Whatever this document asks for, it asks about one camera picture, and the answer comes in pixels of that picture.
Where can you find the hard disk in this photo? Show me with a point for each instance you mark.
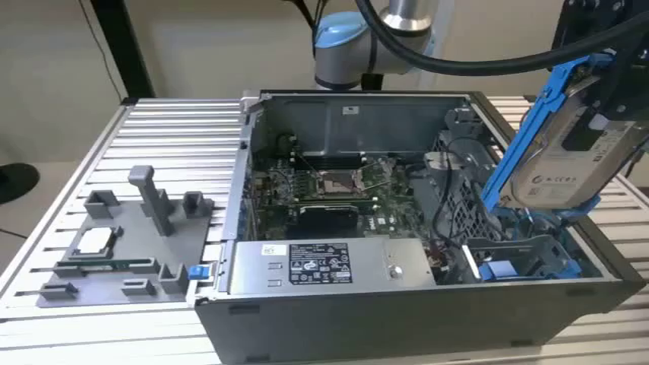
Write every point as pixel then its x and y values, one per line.
pixel 553 171

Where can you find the metal disk bay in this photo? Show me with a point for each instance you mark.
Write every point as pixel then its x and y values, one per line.
pixel 527 247

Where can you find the empty blue disk carrier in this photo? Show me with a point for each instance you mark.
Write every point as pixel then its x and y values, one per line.
pixel 495 270

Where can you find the black RAM slot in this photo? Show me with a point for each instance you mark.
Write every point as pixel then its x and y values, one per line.
pixel 333 202
pixel 333 196

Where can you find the perforated metal drive cage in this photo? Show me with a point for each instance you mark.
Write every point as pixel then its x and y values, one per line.
pixel 473 213

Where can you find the green motherboard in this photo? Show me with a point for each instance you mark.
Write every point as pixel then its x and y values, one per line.
pixel 391 178

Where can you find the silver chipset heatsink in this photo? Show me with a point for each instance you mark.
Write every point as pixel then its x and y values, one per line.
pixel 389 219

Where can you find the CPU socket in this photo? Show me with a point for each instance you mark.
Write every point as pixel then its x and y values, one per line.
pixel 338 182

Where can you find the black graphics card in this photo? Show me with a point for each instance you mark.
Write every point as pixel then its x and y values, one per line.
pixel 327 222

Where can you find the black PC case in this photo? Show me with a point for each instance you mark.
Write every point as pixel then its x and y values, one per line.
pixel 355 323

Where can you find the silver power supply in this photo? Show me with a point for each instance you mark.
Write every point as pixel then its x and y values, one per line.
pixel 254 266

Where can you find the blue case latch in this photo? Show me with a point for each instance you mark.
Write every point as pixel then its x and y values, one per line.
pixel 198 272

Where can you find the grey parts rack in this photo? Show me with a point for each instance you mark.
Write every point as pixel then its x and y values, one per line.
pixel 147 243

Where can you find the green RAM stick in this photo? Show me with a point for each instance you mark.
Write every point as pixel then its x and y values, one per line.
pixel 127 263

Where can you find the silver CPU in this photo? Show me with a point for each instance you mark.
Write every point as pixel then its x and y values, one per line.
pixel 94 241

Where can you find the black round base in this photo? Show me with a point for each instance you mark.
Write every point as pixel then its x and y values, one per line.
pixel 15 182

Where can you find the black upright post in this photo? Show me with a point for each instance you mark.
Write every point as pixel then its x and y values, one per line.
pixel 127 49

